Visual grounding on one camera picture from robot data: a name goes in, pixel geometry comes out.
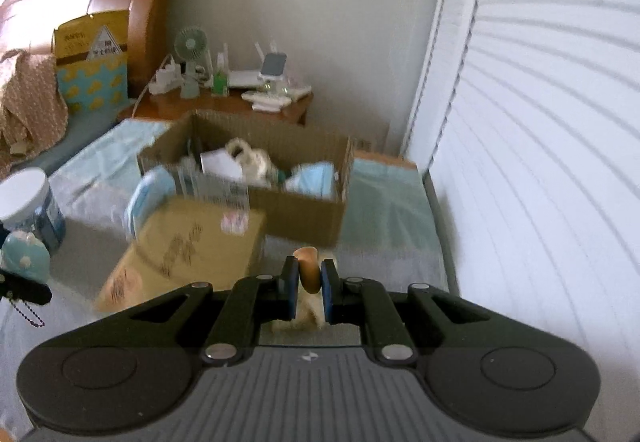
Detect blue round plush doll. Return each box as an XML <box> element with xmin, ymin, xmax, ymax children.
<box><xmin>1</xmin><ymin>231</ymin><xmax>51</xmax><ymax>284</ymax></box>

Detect beige knotted cloth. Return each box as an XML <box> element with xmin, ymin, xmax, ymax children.
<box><xmin>270</xmin><ymin>247</ymin><xmax>336</xmax><ymax>334</ymax></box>

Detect blue face mask stack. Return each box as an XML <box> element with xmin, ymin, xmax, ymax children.
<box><xmin>283</xmin><ymin>161</ymin><xmax>336</xmax><ymax>200</ymax></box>

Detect beige drawstring pouch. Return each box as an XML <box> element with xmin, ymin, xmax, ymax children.
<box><xmin>224</xmin><ymin>137</ymin><xmax>279</xmax><ymax>186</ymax></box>

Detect white cloth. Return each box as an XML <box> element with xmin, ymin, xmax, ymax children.
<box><xmin>200</xmin><ymin>148</ymin><xmax>244</xmax><ymax>181</ymax></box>

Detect green grey plaid blanket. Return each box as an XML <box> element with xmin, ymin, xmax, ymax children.
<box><xmin>1</xmin><ymin>121</ymin><xmax>448</xmax><ymax>439</ymax></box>

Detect white lidded clear jar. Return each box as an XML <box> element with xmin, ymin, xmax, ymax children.
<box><xmin>0</xmin><ymin>168</ymin><xmax>66</xmax><ymax>253</ymax></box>

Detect brown cardboard box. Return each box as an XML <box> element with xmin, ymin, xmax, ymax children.
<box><xmin>138</xmin><ymin>110</ymin><xmax>355</xmax><ymax>247</ymax></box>

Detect brown dotted fabric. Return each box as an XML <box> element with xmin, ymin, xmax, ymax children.
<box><xmin>1</xmin><ymin>50</ymin><xmax>68</xmax><ymax>179</ymax></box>

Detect white remote control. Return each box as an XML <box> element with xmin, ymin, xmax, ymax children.
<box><xmin>241</xmin><ymin>90</ymin><xmax>293</xmax><ymax>113</ymax></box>

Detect wooden nightstand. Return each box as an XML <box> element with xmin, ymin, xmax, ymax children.
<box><xmin>116</xmin><ymin>88</ymin><xmax>314</xmax><ymax>125</ymax></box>

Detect green spray bottle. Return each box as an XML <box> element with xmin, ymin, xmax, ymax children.
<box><xmin>212</xmin><ymin>52</ymin><xmax>229</xmax><ymax>96</ymax></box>

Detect white wifi router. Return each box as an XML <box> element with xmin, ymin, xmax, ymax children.
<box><xmin>218</xmin><ymin>43</ymin><xmax>284</xmax><ymax>90</ymax></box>

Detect small white smart display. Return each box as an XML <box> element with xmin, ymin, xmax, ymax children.
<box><xmin>259</xmin><ymin>52</ymin><xmax>288</xmax><ymax>92</ymax></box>

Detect white power strip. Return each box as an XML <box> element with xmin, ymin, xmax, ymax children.
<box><xmin>148</xmin><ymin>54</ymin><xmax>183</xmax><ymax>96</ymax></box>

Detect yellow blue paper bag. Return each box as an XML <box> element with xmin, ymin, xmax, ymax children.
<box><xmin>53</xmin><ymin>10</ymin><xmax>129</xmax><ymax>116</ymax></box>

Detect white louvered closet doors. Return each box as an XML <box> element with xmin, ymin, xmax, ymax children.
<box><xmin>402</xmin><ymin>0</ymin><xmax>639</xmax><ymax>441</ymax></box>

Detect green desk fan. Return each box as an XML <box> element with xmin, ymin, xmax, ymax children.
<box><xmin>174</xmin><ymin>26</ymin><xmax>208</xmax><ymax>99</ymax></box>

